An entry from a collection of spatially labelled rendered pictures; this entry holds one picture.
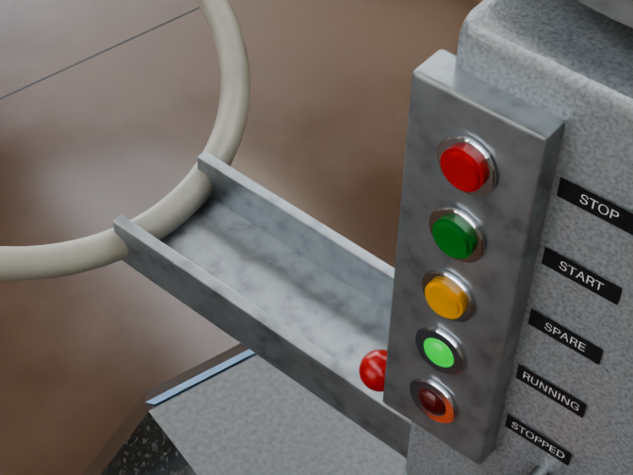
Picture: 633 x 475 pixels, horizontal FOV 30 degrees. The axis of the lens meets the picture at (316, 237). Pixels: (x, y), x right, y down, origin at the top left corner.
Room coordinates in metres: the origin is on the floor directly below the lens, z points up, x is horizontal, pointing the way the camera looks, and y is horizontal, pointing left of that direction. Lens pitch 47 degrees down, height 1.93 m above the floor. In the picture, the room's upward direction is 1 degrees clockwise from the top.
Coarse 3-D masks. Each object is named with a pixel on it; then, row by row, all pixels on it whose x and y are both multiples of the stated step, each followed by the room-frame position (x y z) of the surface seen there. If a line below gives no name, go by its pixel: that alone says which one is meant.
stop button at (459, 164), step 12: (444, 156) 0.44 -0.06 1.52; (456, 156) 0.44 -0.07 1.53; (468, 156) 0.44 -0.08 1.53; (444, 168) 0.44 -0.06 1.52; (456, 168) 0.44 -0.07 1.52; (468, 168) 0.43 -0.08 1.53; (480, 168) 0.43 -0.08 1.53; (456, 180) 0.44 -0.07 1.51; (468, 180) 0.43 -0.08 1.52; (480, 180) 0.43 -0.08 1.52
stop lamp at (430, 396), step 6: (420, 390) 0.44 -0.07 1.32; (426, 390) 0.44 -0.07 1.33; (420, 396) 0.44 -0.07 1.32; (426, 396) 0.44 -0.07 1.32; (432, 396) 0.44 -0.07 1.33; (438, 396) 0.44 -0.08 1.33; (420, 402) 0.44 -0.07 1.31; (426, 402) 0.44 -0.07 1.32; (432, 402) 0.44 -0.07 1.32; (438, 402) 0.43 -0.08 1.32; (426, 408) 0.44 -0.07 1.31; (432, 408) 0.43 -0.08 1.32; (438, 408) 0.43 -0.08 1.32; (444, 408) 0.43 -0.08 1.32; (432, 414) 0.44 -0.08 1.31; (438, 414) 0.43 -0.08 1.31; (444, 414) 0.43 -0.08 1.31
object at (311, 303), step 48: (240, 192) 0.78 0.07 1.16; (144, 240) 0.71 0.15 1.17; (192, 240) 0.75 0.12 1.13; (240, 240) 0.75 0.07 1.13; (288, 240) 0.75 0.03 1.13; (336, 240) 0.72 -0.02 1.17; (192, 288) 0.67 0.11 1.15; (240, 288) 0.70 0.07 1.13; (288, 288) 0.70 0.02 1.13; (336, 288) 0.70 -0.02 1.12; (384, 288) 0.68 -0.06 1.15; (240, 336) 0.64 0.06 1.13; (288, 336) 0.61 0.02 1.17; (336, 336) 0.64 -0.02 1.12; (384, 336) 0.65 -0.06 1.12; (336, 384) 0.57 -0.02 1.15; (384, 432) 0.54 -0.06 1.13
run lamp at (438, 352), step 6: (426, 342) 0.44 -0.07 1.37; (432, 342) 0.44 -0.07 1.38; (438, 342) 0.44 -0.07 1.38; (426, 348) 0.44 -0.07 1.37; (432, 348) 0.44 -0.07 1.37; (438, 348) 0.44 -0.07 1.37; (444, 348) 0.44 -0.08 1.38; (432, 354) 0.44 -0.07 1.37; (438, 354) 0.44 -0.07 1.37; (444, 354) 0.43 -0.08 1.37; (450, 354) 0.43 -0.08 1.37; (432, 360) 0.44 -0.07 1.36; (438, 360) 0.43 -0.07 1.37; (444, 360) 0.43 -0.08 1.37; (450, 360) 0.43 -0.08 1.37; (444, 366) 0.43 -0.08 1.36; (450, 366) 0.43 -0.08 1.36
